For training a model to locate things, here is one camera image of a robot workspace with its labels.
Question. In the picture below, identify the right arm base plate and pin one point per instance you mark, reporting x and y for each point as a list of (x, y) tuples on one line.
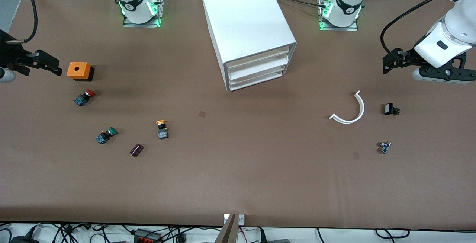
[(159, 10)]

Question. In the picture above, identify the purple cylindrical capacitor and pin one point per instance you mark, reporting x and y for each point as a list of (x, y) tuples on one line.
[(136, 150)]

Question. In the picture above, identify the white largest-front cabinet drawer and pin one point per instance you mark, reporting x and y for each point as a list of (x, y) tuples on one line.
[(256, 61)]

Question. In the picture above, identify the yellow push button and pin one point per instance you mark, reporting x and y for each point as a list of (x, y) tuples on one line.
[(162, 128)]

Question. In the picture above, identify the green push button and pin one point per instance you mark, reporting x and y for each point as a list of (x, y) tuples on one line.
[(106, 135)]

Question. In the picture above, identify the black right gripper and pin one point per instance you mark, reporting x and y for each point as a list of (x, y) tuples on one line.
[(10, 53)]

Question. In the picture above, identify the grey metal beam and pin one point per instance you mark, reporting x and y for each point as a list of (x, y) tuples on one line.
[(227, 232)]

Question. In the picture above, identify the red push button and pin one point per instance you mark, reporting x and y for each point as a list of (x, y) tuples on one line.
[(84, 97)]

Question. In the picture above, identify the black power strip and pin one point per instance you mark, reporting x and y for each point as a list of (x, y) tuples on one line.
[(148, 236)]

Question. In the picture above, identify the white curved plastic piece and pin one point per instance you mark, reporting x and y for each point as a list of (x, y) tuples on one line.
[(359, 114)]

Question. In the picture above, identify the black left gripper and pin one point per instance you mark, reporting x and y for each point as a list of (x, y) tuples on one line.
[(408, 57)]

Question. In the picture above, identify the orange box with hole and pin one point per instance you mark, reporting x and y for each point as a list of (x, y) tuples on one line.
[(77, 69)]

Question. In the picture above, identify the small white bracket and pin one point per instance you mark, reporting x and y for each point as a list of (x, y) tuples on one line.
[(241, 219), (225, 218)]

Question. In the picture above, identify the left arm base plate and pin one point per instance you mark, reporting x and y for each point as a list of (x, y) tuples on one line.
[(353, 28)]

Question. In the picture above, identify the small blue grey component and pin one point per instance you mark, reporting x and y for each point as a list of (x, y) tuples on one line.
[(385, 147)]

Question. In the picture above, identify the small black component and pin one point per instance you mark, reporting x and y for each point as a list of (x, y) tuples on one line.
[(390, 109)]

